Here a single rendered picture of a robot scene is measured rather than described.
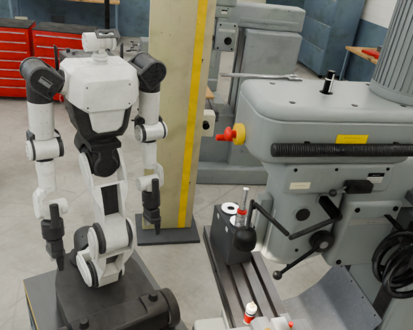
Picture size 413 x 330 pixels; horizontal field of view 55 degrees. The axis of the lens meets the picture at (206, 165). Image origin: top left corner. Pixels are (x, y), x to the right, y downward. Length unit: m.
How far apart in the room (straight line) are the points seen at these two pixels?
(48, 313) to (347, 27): 7.45
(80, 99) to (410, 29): 1.07
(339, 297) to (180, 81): 1.77
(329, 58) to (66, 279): 7.19
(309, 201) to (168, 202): 2.23
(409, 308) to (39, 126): 1.47
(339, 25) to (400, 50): 7.31
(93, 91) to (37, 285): 1.38
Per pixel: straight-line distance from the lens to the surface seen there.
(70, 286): 2.29
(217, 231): 1.91
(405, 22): 1.19
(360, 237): 1.35
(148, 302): 2.13
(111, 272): 2.09
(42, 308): 2.45
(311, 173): 1.11
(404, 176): 1.30
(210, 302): 2.98
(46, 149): 1.62
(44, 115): 1.59
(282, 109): 0.98
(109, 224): 1.79
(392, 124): 1.14
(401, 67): 1.19
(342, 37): 8.58
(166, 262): 3.21
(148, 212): 1.95
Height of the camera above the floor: 2.22
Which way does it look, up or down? 29 degrees down
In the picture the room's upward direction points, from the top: 7 degrees clockwise
